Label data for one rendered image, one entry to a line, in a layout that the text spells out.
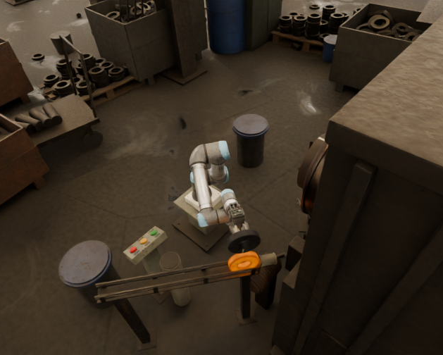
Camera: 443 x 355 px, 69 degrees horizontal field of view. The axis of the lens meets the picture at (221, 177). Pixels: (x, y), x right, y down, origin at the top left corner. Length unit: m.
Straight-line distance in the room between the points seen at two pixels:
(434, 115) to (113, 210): 2.59
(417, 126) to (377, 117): 0.08
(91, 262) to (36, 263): 0.82
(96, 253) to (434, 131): 1.93
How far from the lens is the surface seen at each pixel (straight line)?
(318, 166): 1.34
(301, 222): 2.72
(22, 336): 2.71
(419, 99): 0.87
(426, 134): 0.77
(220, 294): 2.39
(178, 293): 2.21
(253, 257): 1.64
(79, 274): 2.20
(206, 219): 1.73
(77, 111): 3.72
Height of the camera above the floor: 2.19
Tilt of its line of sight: 46 degrees down
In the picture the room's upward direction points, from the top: 5 degrees counter-clockwise
